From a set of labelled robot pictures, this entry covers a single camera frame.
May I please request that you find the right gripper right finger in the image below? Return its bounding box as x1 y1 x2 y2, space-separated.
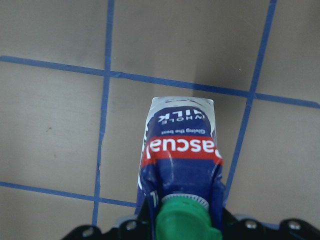
222 208 320 240

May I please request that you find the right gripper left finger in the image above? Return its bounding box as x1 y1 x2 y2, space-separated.
63 199 156 240

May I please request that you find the blue white milk carton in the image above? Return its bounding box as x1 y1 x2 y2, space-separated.
137 96 225 240

